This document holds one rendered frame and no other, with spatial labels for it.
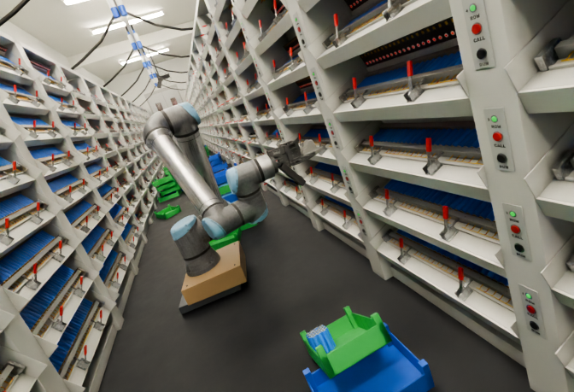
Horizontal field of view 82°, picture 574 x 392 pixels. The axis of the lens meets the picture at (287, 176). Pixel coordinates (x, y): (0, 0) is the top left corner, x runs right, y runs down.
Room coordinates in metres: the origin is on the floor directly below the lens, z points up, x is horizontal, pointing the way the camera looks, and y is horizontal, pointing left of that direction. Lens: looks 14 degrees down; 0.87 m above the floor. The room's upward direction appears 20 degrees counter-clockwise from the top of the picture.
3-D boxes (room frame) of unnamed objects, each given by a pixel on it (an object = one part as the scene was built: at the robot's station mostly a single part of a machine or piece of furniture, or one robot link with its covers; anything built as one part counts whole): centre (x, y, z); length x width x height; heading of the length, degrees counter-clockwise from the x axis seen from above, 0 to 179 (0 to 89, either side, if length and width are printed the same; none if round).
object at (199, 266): (1.66, 0.59, 0.20); 0.19 x 0.19 x 0.10
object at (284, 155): (1.20, -0.02, 0.64); 0.12 x 0.08 x 0.09; 104
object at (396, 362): (0.77, -0.01, 0.04); 0.30 x 0.20 x 0.08; 104
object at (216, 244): (2.26, 0.62, 0.04); 0.30 x 0.20 x 0.08; 89
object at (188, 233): (1.66, 0.58, 0.34); 0.17 x 0.15 x 0.18; 118
